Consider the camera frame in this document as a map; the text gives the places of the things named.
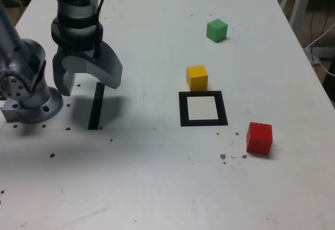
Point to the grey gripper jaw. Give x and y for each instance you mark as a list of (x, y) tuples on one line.
[(107, 68)]

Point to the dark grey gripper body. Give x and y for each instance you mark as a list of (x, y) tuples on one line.
[(78, 51)]

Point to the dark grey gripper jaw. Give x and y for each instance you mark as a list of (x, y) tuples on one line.
[(58, 75)]

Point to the yellow cube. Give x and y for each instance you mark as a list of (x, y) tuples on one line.
[(197, 79)]

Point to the green cube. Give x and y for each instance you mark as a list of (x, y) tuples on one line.
[(216, 31)]

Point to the red cube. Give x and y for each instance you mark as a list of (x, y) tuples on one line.
[(259, 138)]

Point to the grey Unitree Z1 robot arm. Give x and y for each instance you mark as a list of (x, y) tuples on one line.
[(26, 57)]

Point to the black tape square outline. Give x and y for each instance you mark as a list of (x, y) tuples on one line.
[(183, 109)]

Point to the black tape strip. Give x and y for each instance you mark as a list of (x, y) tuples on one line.
[(95, 107)]

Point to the white furniture frame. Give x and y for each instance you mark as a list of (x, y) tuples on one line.
[(301, 0)]

